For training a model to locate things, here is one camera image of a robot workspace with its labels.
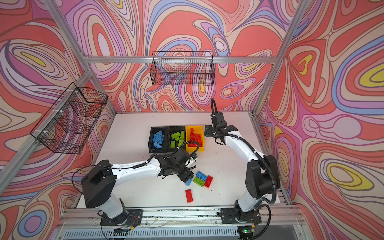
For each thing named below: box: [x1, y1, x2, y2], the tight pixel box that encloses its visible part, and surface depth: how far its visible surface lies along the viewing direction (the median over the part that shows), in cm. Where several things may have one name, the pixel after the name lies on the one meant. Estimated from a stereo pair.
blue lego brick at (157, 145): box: [153, 142, 163, 149], surface depth 100 cm
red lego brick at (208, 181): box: [204, 175, 213, 189], surface depth 85 cm
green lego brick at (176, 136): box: [170, 131, 181, 141], surface depth 105 cm
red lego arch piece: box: [187, 134, 203, 148], surface depth 102 cm
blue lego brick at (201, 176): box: [196, 171, 208, 182], surface depth 88 cm
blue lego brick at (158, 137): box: [152, 130, 164, 144], surface depth 103 cm
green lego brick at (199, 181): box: [193, 176, 205, 188], surface depth 86 cm
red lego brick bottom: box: [185, 189, 194, 203], surface depth 80 cm
